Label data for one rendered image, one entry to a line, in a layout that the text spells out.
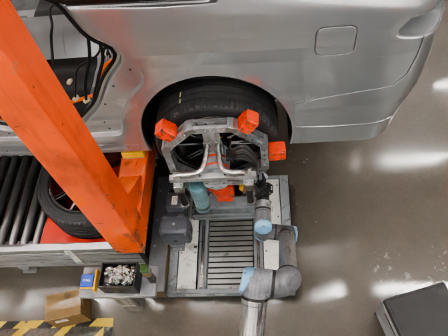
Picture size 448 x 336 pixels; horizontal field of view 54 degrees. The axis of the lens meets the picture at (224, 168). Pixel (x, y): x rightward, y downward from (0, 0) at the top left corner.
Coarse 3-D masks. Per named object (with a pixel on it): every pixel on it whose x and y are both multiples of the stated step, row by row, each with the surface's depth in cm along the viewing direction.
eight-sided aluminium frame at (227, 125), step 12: (192, 120) 211; (204, 120) 211; (216, 120) 210; (228, 120) 209; (180, 132) 213; (192, 132) 210; (204, 132) 210; (216, 132) 210; (228, 132) 210; (240, 132) 210; (252, 132) 218; (168, 144) 219; (264, 144) 217; (168, 156) 229; (264, 156) 227; (180, 168) 246; (192, 168) 249; (264, 168) 236; (240, 180) 248
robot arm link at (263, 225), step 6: (258, 210) 233; (264, 210) 232; (270, 210) 235; (258, 216) 231; (264, 216) 230; (270, 216) 232; (258, 222) 230; (264, 222) 228; (270, 222) 230; (258, 228) 229; (264, 228) 229; (270, 228) 229
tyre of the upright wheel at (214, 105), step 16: (192, 80) 219; (208, 80) 216; (224, 80) 216; (240, 80) 218; (176, 96) 219; (192, 96) 213; (208, 96) 210; (224, 96) 210; (240, 96) 213; (256, 96) 219; (160, 112) 228; (176, 112) 213; (192, 112) 211; (208, 112) 211; (224, 112) 210; (240, 112) 210; (272, 112) 226; (256, 128) 221; (272, 128) 221; (160, 144) 234
